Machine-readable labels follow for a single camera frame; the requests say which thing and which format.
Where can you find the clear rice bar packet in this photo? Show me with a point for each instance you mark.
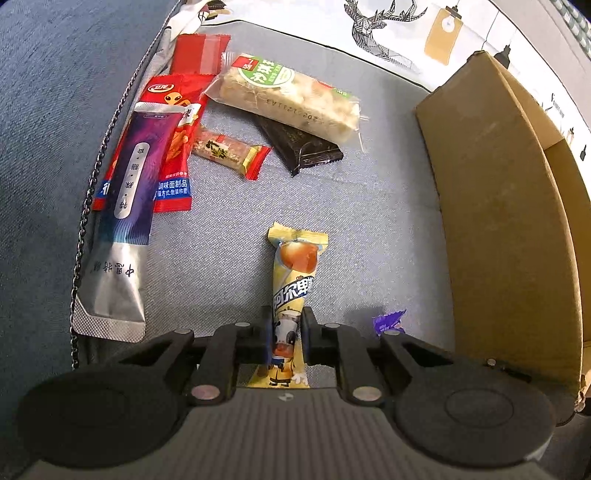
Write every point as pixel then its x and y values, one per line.
pixel 286 99

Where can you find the white deer printed cloth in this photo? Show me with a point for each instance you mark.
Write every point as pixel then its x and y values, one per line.
pixel 323 23

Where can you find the plain red snack packet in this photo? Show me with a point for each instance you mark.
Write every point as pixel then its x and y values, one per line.
pixel 196 53

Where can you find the black snack packet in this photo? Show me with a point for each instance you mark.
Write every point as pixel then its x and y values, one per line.
pixel 304 147

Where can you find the cardboard box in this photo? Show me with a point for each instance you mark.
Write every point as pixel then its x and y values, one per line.
pixel 498 194

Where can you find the small red gold candy bar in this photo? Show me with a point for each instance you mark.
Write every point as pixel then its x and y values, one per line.
pixel 221 150

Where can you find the yellow candy packet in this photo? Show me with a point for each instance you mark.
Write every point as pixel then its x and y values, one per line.
pixel 293 277

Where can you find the purple and silver long packet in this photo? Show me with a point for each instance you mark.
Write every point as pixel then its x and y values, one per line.
pixel 134 194

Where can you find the purple wrapper scrap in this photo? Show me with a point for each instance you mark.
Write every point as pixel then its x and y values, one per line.
pixel 385 322

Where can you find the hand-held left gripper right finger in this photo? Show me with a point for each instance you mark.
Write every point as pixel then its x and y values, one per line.
pixel 306 342

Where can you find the grey fabric sofa seat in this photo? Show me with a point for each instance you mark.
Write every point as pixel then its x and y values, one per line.
pixel 378 207

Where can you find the red printed snack packet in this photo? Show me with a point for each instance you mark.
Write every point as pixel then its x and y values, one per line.
pixel 178 138

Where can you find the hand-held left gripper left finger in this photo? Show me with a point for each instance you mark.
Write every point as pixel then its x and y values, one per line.
pixel 264 344

